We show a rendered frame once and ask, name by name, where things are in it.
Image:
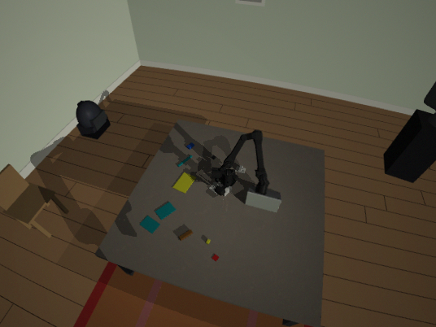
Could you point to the yellow flat plate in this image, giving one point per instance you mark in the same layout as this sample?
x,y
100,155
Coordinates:
x,y
184,182

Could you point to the brown rectangular bar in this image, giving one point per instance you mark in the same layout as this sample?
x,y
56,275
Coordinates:
x,y
183,236

